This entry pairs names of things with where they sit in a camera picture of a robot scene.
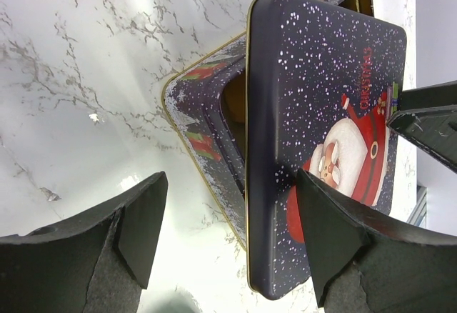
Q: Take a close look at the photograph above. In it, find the gold tin lid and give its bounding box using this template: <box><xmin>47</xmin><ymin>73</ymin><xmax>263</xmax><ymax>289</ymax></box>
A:
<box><xmin>245</xmin><ymin>0</ymin><xmax>407</xmax><ymax>300</ymax></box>

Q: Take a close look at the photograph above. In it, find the cookie tin box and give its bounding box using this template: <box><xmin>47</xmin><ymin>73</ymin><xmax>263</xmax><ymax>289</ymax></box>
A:
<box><xmin>161</xmin><ymin>0</ymin><xmax>374</xmax><ymax>253</ymax></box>

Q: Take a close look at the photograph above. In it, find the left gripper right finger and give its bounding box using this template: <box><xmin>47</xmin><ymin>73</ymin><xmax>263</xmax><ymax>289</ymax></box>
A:
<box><xmin>296</xmin><ymin>170</ymin><xmax>456</xmax><ymax>312</ymax></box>

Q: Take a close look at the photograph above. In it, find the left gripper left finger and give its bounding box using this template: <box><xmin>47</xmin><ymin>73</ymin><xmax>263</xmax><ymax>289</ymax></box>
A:
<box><xmin>1</xmin><ymin>172</ymin><xmax>168</xmax><ymax>312</ymax></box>

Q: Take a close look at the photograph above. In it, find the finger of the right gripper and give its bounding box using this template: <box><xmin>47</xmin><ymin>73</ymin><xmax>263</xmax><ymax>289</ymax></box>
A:
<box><xmin>387</xmin><ymin>81</ymin><xmax>457</xmax><ymax>172</ymax></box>

